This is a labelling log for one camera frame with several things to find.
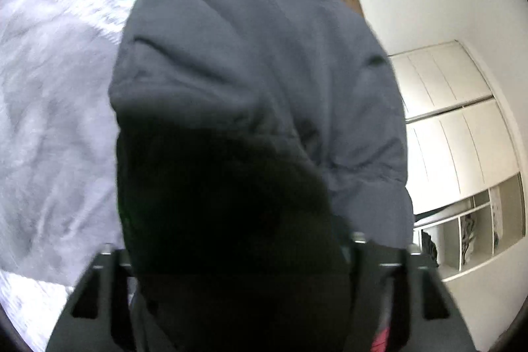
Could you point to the black puffer down coat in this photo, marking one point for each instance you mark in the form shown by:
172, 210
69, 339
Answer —
254, 136

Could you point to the dark clothes in shelf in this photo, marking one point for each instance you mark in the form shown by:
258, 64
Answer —
429, 248

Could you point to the white sliding wardrobe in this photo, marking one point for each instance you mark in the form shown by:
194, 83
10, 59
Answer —
458, 141

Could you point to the white open shelf unit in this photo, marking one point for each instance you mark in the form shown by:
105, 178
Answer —
474, 231

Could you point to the striped duvet cover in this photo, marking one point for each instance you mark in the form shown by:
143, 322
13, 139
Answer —
58, 135

